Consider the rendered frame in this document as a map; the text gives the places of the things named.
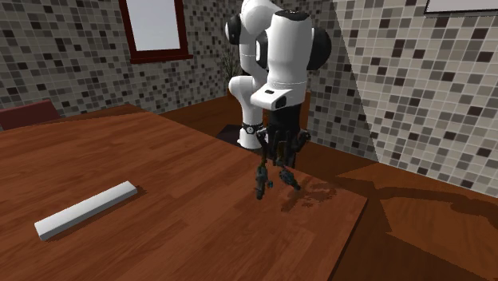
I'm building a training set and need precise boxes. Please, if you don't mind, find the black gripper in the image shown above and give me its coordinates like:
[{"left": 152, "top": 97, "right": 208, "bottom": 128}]
[{"left": 254, "top": 102, "right": 312, "bottom": 202}]

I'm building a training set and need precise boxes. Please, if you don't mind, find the dark potted plant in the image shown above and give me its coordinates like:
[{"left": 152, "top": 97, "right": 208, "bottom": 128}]
[{"left": 219, "top": 48, "right": 243, "bottom": 93}]

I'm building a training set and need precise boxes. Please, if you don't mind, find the red framed window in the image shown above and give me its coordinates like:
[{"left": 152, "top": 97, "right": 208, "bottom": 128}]
[{"left": 117, "top": 0, "right": 194, "bottom": 65}]

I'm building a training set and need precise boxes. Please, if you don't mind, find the long white flat bar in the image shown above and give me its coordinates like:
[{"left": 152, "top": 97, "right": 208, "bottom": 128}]
[{"left": 34, "top": 180, "right": 139, "bottom": 241}]

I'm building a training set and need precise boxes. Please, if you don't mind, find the dark framed wall picture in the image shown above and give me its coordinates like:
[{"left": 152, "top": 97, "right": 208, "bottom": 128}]
[{"left": 423, "top": 0, "right": 498, "bottom": 18}]

